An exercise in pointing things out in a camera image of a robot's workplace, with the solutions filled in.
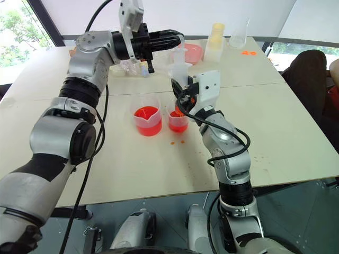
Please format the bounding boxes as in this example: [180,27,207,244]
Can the pink plastic bowl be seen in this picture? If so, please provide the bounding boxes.
[182,43,205,66]

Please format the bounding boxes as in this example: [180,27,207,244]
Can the clear plastic squeeze bottle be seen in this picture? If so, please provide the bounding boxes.
[168,34,193,86]

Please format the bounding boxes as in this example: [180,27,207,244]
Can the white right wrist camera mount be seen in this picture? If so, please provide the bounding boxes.
[192,69,221,112]

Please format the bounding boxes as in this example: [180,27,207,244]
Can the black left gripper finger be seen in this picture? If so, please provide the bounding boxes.
[149,29,184,40]
[153,37,183,51]

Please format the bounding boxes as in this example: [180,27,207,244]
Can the large beaker with red liquid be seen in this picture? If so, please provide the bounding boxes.
[131,94,163,137]

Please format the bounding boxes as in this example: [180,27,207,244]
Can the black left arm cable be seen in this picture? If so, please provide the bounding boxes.
[58,0,114,254]

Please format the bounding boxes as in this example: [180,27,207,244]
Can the pale yellow stacked plastic jars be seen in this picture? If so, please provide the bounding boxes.
[203,22,227,63]

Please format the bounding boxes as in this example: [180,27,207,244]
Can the clear plastic lid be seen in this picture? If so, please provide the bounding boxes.
[0,97,16,108]

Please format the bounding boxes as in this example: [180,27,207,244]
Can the metal table leg bracket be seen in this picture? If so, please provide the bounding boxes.
[83,225,103,254]

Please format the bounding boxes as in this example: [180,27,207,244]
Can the clear conical flask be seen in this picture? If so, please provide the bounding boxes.
[228,17,251,49]

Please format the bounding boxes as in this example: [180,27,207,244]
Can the small cup with red liquid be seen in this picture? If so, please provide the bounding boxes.
[166,102,190,134]

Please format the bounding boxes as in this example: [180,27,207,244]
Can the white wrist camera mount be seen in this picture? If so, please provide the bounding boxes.
[192,69,221,112]
[118,0,145,64]

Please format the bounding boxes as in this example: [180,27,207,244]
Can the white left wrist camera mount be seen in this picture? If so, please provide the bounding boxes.
[118,0,145,64]

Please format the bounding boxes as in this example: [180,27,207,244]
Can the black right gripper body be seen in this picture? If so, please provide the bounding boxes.
[176,82,200,114]

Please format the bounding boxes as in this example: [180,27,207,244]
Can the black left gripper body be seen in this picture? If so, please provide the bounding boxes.
[131,23,156,74]

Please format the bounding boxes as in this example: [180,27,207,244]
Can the clear crumpled plastic bag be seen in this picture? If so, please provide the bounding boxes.
[119,59,142,78]

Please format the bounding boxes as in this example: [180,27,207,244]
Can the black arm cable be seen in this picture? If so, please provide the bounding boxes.
[58,0,114,254]
[176,94,252,254]

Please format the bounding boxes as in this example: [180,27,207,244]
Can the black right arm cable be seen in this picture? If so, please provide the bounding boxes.
[176,94,252,254]

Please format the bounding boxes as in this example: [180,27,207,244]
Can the silver robot leg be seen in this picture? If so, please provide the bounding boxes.
[187,203,213,251]
[109,208,157,251]

